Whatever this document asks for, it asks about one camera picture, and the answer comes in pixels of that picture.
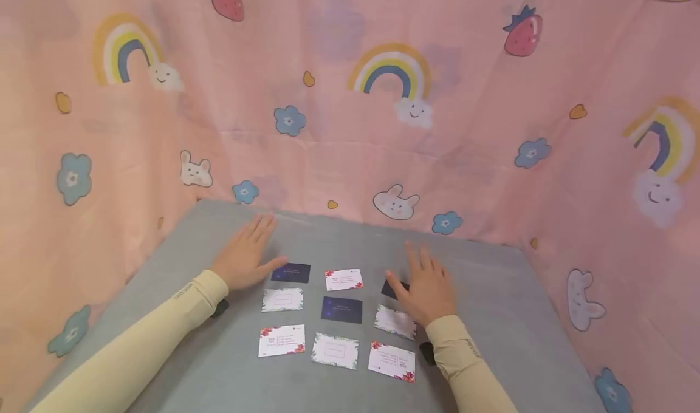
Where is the person's right hand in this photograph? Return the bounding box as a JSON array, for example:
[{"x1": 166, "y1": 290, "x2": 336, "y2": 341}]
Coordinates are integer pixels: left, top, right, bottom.
[{"x1": 383, "y1": 239, "x2": 458, "y2": 329}]

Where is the person's left forearm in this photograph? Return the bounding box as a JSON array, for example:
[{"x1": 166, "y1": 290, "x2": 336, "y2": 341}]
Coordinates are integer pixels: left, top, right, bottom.
[{"x1": 30, "y1": 270, "x2": 230, "y2": 413}]

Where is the person's left hand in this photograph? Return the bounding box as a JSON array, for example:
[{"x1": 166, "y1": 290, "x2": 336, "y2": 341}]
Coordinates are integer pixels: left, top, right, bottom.
[{"x1": 210, "y1": 212, "x2": 289, "y2": 292}]

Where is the white card with floral frame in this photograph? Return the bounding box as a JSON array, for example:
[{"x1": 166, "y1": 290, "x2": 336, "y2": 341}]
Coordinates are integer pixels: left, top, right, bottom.
[
  {"x1": 373, "y1": 304, "x2": 418, "y2": 341},
  {"x1": 261, "y1": 287, "x2": 305, "y2": 313},
  {"x1": 311, "y1": 332, "x2": 360, "y2": 370}
]

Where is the dark blue card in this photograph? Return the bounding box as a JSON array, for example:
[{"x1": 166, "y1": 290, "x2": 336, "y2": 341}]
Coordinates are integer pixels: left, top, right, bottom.
[
  {"x1": 320, "y1": 296, "x2": 364, "y2": 325},
  {"x1": 380, "y1": 279, "x2": 410, "y2": 301},
  {"x1": 270, "y1": 262, "x2": 312, "y2": 284}
]

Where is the person's right forearm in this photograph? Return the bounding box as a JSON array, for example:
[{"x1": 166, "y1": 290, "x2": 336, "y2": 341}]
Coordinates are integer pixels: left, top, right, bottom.
[{"x1": 425, "y1": 314, "x2": 519, "y2": 413}]

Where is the white card with red flowers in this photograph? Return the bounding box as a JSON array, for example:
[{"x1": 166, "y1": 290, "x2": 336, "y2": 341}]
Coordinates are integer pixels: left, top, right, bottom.
[
  {"x1": 324, "y1": 268, "x2": 365, "y2": 292},
  {"x1": 367, "y1": 340, "x2": 417, "y2": 383},
  {"x1": 257, "y1": 324, "x2": 307, "y2": 358}
]

